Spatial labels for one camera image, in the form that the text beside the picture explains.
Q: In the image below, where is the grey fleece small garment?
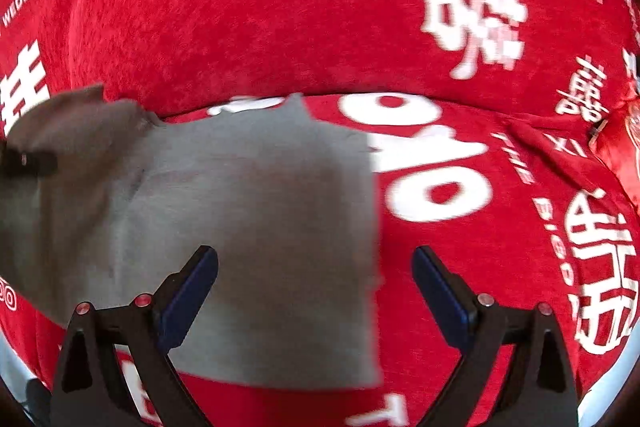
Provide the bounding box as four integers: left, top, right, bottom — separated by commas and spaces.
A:
1, 87, 380, 389

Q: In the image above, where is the red printed bed cover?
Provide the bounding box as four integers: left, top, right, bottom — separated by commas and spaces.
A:
1, 93, 639, 426

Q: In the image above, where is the red printed quilt roll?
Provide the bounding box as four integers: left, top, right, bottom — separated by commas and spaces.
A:
1, 0, 639, 129

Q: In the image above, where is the red embroidered pillow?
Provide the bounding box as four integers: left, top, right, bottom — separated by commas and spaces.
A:
590, 92, 639, 212

